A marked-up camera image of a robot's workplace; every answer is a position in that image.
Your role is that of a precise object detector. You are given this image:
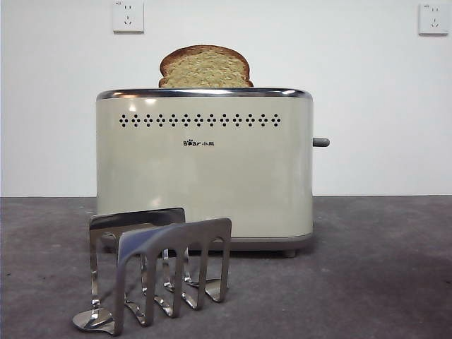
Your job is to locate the shiny metal toast rack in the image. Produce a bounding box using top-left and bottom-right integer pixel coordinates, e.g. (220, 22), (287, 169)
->
(72, 207), (232, 336)

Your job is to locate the white wall socket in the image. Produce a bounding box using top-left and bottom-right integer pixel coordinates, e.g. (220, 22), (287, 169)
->
(418, 3), (449, 37)
(112, 0), (145, 35)

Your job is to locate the brown toasted bread slice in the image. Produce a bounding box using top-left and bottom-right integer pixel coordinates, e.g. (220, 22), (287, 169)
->
(157, 47), (255, 89)

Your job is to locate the cream two-slot toaster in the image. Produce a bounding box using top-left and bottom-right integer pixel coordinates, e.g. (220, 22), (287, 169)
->
(95, 87), (315, 258)

